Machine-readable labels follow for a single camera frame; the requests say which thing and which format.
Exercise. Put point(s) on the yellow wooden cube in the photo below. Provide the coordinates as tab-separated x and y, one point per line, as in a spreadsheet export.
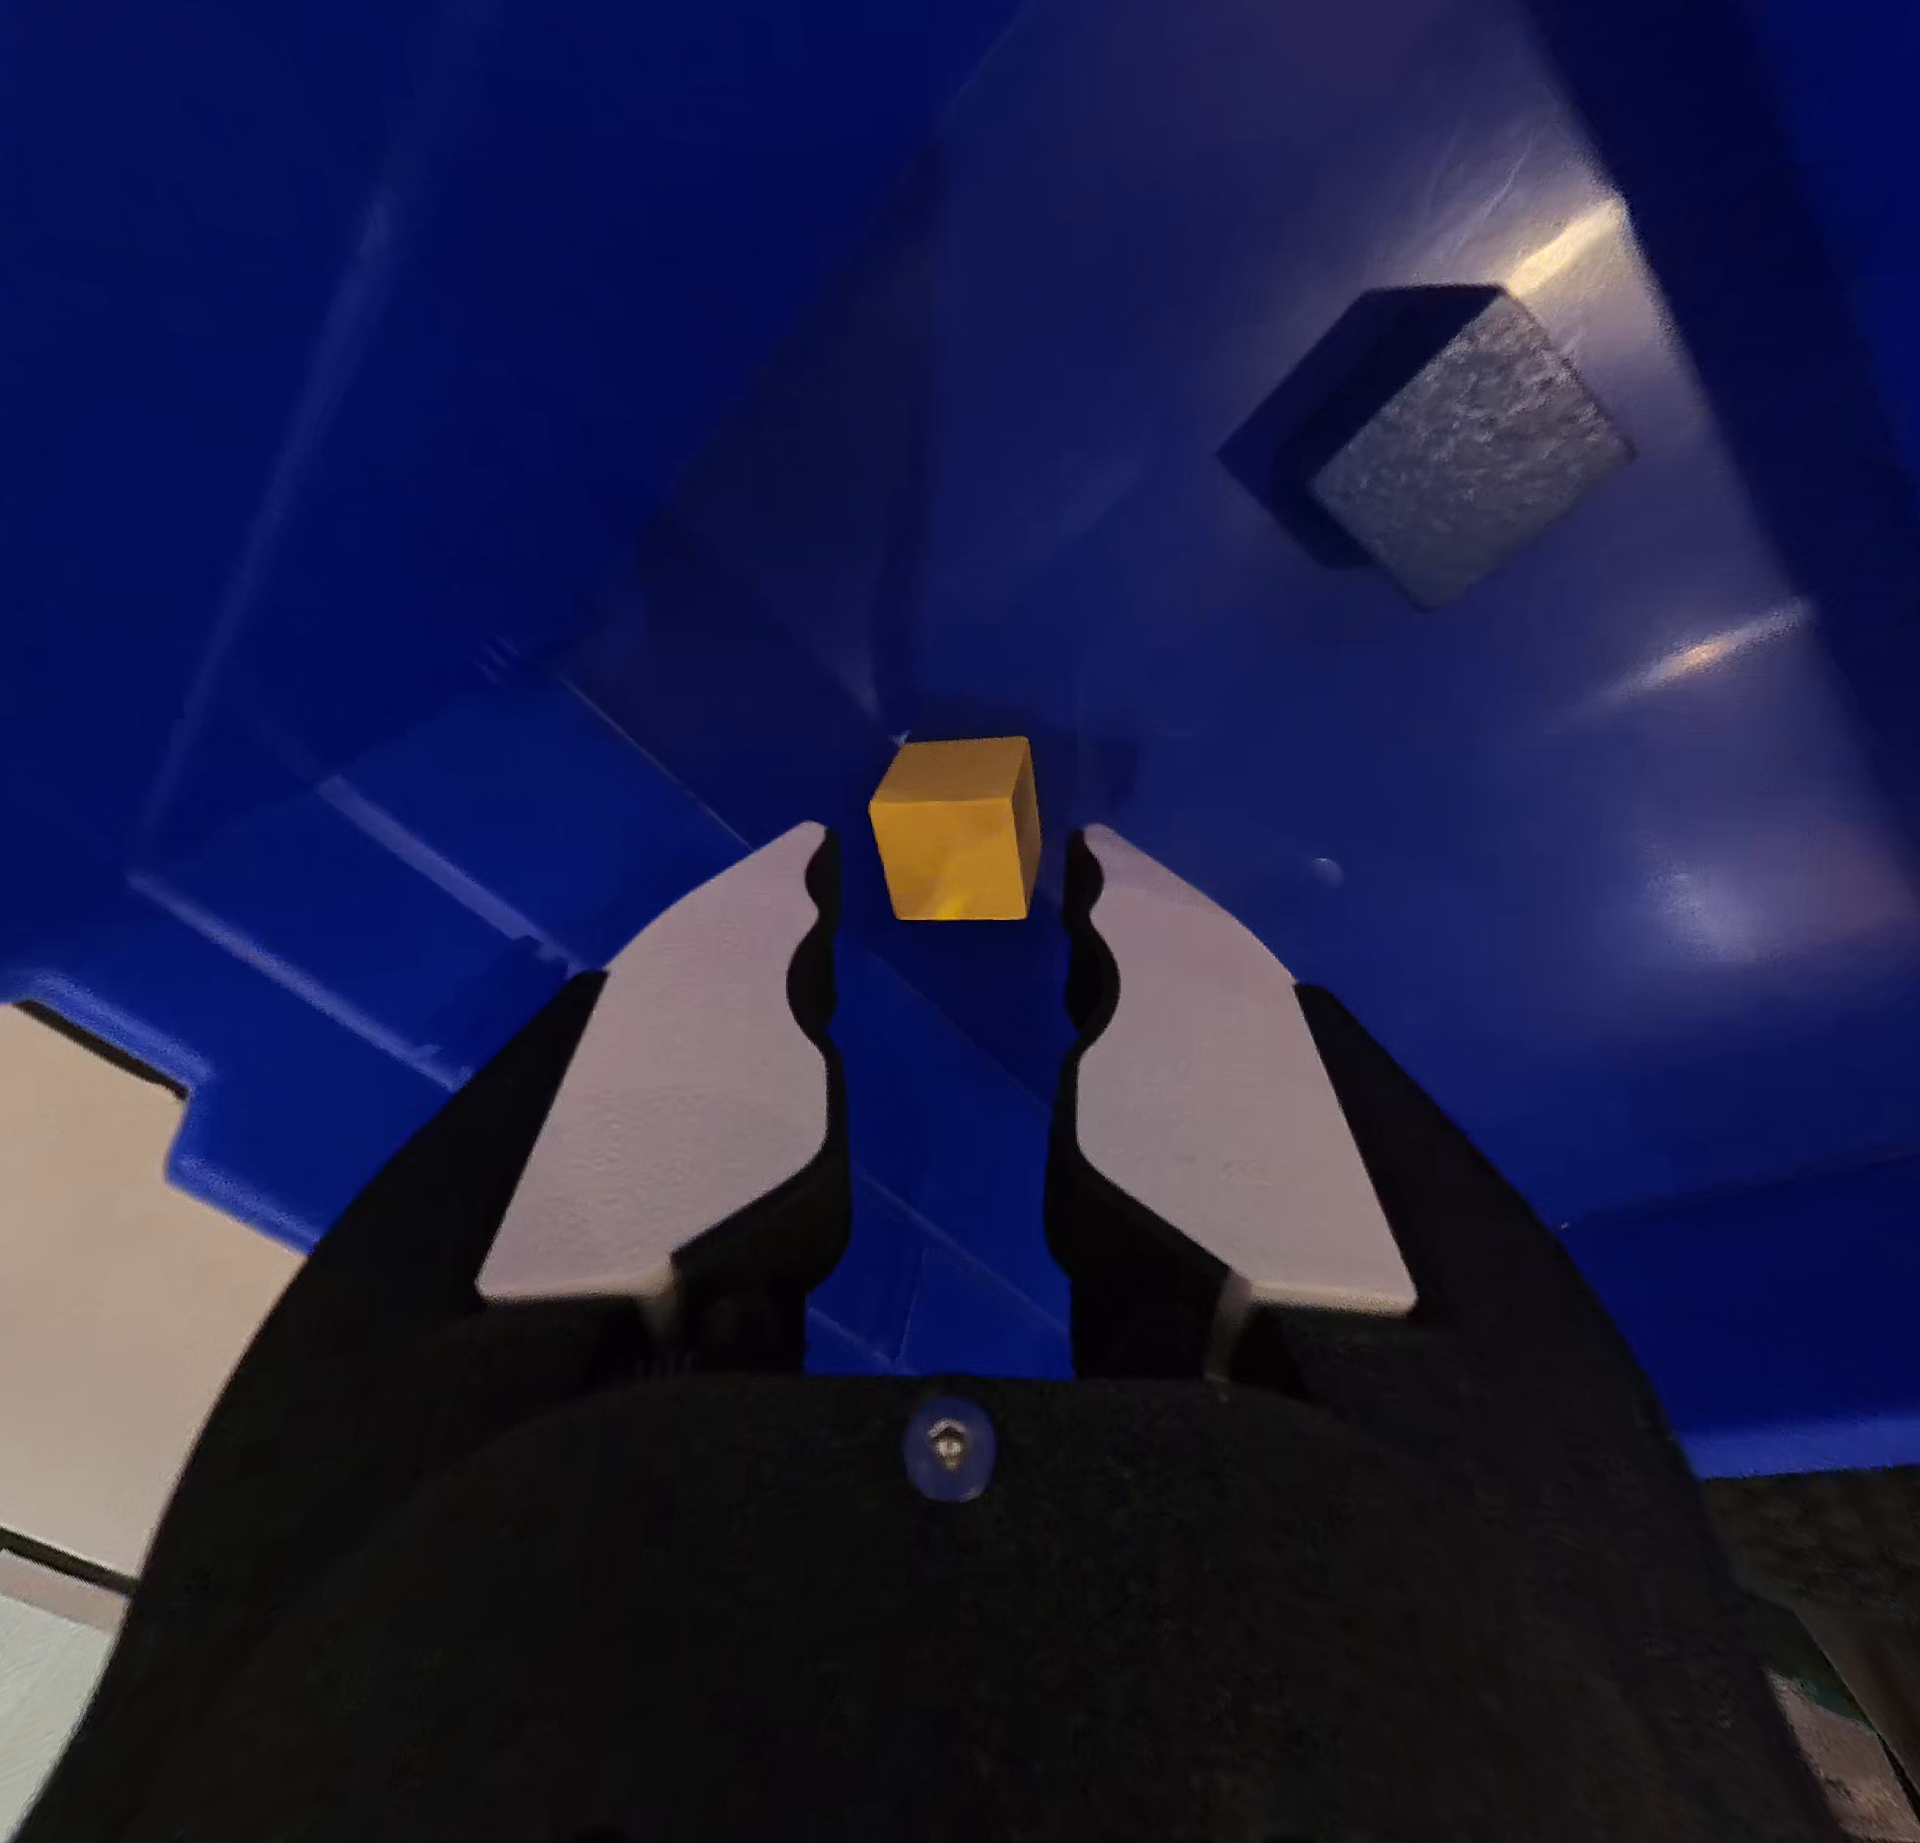
956	830

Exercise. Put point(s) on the blue wooden cube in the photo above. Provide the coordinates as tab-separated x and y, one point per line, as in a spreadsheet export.
1463	464

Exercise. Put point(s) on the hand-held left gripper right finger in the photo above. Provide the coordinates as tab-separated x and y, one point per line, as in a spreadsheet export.
1237	1108

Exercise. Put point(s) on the blue plastic bin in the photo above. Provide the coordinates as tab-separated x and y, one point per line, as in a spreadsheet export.
601	298

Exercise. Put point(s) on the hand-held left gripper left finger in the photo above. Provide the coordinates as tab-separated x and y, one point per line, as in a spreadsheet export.
661	1108

